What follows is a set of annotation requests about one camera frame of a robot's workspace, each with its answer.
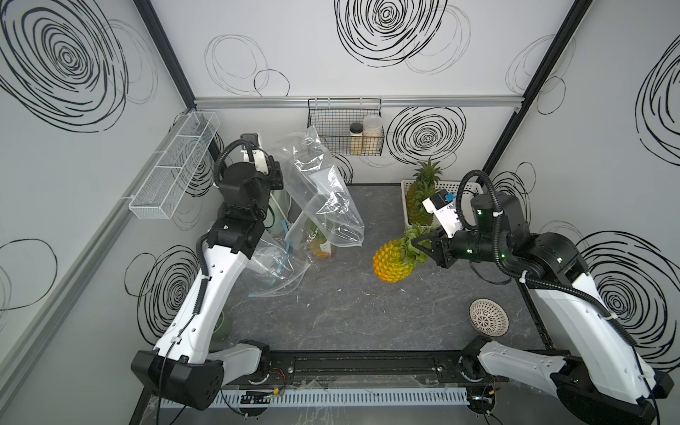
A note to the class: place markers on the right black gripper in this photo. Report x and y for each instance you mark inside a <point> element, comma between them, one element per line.
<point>438,239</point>

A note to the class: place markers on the clear zip-top bag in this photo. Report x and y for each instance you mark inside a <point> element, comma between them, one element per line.
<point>274,270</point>
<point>314,183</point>
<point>304,234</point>

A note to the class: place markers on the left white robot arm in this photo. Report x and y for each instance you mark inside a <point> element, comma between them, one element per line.
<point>222,255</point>

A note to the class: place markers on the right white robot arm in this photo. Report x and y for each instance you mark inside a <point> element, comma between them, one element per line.
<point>596,372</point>

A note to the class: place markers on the white round sink strainer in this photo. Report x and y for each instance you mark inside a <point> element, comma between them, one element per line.
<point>488,318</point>

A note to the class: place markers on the white-lid spice jar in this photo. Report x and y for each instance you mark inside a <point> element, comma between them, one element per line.
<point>372,135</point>

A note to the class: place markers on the dark-lid spice jar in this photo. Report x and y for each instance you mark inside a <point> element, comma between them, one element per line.
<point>356,138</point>

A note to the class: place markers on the green ceramic cup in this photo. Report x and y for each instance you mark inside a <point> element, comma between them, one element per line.
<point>222,328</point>

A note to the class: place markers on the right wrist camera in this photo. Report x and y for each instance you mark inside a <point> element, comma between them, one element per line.
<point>442,206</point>

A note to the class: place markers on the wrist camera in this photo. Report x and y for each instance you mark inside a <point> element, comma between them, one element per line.
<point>442,206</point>
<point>260,158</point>

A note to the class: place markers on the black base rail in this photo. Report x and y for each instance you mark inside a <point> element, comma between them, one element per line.
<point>361,364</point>

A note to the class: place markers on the black wire wall basket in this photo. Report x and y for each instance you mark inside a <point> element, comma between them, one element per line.
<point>349,126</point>

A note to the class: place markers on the grey slotted cable duct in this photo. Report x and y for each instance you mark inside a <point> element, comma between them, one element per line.
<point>378,397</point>

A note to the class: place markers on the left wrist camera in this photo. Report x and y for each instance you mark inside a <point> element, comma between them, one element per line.
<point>260,158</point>

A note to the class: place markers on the white mesh wall shelf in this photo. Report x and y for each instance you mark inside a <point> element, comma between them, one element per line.
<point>164,187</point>

